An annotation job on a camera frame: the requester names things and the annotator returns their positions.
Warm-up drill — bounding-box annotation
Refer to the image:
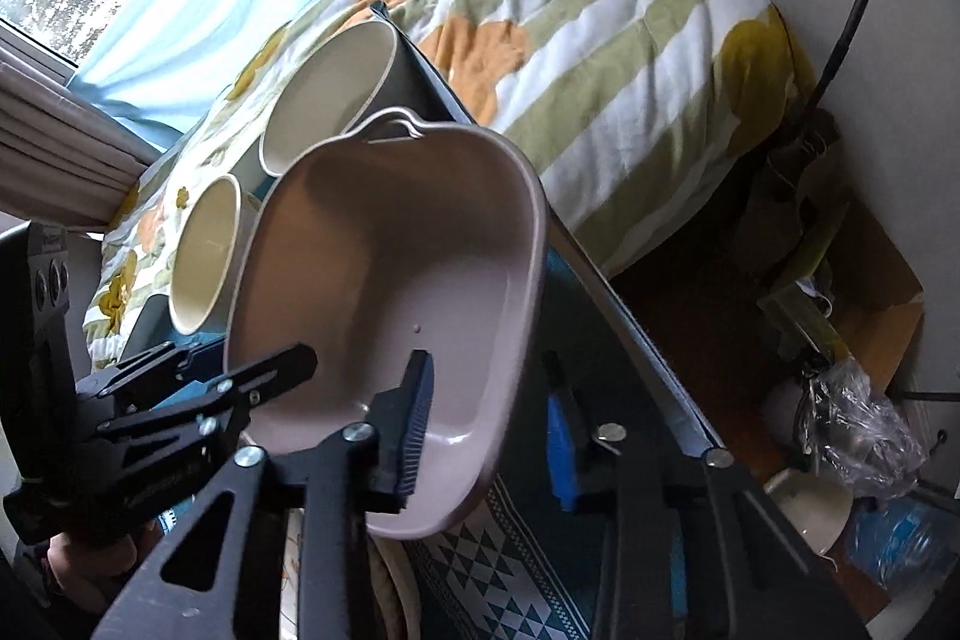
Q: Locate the blue plastic bag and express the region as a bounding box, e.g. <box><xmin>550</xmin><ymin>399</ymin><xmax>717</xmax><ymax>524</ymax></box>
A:
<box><xmin>847</xmin><ymin>496</ymin><xmax>955</xmax><ymax>590</ymax></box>

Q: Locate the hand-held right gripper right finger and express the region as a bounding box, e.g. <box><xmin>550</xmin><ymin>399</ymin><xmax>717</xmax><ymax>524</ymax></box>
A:
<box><xmin>541</xmin><ymin>351</ymin><xmax>871</xmax><ymax>640</ymax></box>

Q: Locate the person's left hand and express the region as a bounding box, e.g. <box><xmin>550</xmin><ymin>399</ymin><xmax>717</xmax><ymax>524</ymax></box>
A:
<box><xmin>43</xmin><ymin>529</ymin><xmax>137</xmax><ymax>620</ymax></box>

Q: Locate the grey brown curtain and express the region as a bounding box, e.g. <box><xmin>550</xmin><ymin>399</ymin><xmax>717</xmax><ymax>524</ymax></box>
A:
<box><xmin>0</xmin><ymin>46</ymin><xmax>163</xmax><ymax>230</ymax></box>

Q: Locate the floral striped blanket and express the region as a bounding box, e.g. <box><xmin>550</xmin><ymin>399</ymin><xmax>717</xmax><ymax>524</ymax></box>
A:
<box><xmin>82</xmin><ymin>0</ymin><xmax>820</xmax><ymax>342</ymax></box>

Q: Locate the pink bowl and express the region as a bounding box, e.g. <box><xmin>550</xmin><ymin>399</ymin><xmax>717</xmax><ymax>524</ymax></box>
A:
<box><xmin>223</xmin><ymin>111</ymin><xmax>550</xmax><ymax>542</ymax></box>

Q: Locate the cardboard box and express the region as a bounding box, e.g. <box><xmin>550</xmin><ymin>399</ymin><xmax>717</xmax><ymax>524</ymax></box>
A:
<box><xmin>757</xmin><ymin>203</ymin><xmax>926</xmax><ymax>387</ymax></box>

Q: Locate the patterned blue tablecloth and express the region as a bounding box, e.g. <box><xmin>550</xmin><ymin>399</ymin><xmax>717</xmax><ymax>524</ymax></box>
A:
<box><xmin>405</xmin><ymin>481</ymin><xmax>610</xmax><ymax>640</ymax></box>

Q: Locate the small cream bowl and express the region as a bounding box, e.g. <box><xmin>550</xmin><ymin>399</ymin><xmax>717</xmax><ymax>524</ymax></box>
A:
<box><xmin>166</xmin><ymin>174</ymin><xmax>264</xmax><ymax>336</ymax></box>

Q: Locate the white bowl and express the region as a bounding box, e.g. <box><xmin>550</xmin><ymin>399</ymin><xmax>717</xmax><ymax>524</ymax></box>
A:
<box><xmin>763</xmin><ymin>466</ymin><xmax>853</xmax><ymax>555</ymax></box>

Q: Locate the white rectangular tray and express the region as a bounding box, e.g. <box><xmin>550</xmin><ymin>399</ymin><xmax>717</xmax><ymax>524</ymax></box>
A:
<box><xmin>131</xmin><ymin>1</ymin><xmax>725</xmax><ymax>472</ymax></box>

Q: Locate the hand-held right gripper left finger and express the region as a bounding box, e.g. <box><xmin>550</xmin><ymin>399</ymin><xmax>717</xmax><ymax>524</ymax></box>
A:
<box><xmin>90</xmin><ymin>347</ymin><xmax>436</xmax><ymax>640</ymax></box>

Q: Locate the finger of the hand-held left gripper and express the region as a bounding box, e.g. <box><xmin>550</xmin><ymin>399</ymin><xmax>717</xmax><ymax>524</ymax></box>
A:
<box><xmin>75</xmin><ymin>342</ymin><xmax>319</xmax><ymax>420</ymax></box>
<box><xmin>94</xmin><ymin>386</ymin><xmax>263</xmax><ymax>513</ymax></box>

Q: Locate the light blue hanging cloth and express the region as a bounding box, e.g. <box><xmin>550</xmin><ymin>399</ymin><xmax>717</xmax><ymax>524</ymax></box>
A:
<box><xmin>71</xmin><ymin>0</ymin><xmax>362</xmax><ymax>151</ymax></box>

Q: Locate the clear plastic bag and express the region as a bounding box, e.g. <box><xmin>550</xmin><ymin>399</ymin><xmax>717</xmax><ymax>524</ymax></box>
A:
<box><xmin>801</xmin><ymin>358</ymin><xmax>928</xmax><ymax>500</ymax></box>

